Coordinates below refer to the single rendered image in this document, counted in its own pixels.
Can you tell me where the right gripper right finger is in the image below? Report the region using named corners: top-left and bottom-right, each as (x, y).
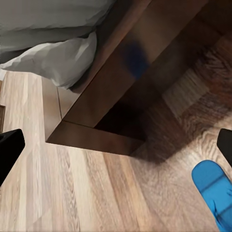
top-left (217, 128), bottom-right (232, 167)

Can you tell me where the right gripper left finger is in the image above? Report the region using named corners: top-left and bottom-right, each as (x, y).
top-left (0, 129), bottom-right (25, 186)

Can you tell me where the sandal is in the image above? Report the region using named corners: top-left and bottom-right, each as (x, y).
top-left (191, 160), bottom-right (232, 232)

